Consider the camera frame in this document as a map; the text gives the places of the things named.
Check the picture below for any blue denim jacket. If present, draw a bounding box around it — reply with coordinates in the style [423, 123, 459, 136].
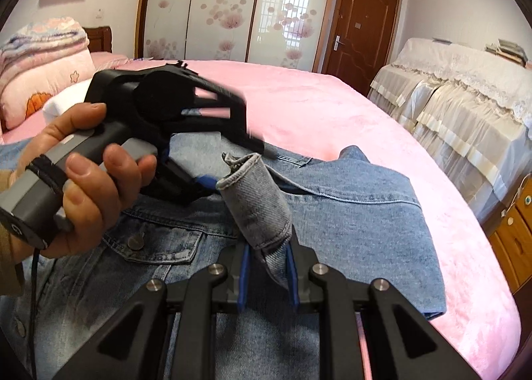
[0, 132, 447, 380]

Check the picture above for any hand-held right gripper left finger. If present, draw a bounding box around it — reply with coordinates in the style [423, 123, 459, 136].
[52, 245, 250, 380]

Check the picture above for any stack of books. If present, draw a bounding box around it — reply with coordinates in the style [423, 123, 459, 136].
[484, 38, 529, 68]

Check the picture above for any floral sliding-door wardrobe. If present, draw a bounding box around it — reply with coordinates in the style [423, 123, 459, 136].
[133, 0, 342, 73]

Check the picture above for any brown wooden door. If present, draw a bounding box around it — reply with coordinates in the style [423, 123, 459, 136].
[321, 0, 400, 98]

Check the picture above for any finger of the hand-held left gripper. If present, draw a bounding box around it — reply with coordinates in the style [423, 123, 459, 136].
[183, 67, 267, 156]
[143, 147, 219, 205]

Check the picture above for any white folded cloth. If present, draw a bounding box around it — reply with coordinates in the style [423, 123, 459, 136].
[43, 78, 93, 126]

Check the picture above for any striped floral folded quilt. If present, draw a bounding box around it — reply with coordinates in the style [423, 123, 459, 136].
[0, 17, 90, 70]

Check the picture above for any pink cartoon print quilt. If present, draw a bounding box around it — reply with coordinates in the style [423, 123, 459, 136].
[0, 46, 94, 132]

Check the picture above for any wooden drawer cabinet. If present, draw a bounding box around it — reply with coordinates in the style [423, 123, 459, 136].
[485, 177, 532, 294]

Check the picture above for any white lace-covered furniture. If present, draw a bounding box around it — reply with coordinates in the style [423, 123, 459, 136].
[367, 36, 532, 236]

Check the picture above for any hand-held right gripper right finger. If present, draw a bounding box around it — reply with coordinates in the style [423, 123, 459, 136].
[285, 234, 483, 380]

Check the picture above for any person's left hand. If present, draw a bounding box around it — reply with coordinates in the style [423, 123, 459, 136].
[12, 102, 159, 258]

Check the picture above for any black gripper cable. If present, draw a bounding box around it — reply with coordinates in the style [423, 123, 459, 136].
[30, 246, 41, 380]

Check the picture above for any pink bed blanket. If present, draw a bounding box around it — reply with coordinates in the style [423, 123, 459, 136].
[0, 51, 522, 380]

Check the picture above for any wooden headboard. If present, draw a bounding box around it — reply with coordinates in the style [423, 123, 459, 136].
[81, 25, 113, 55]

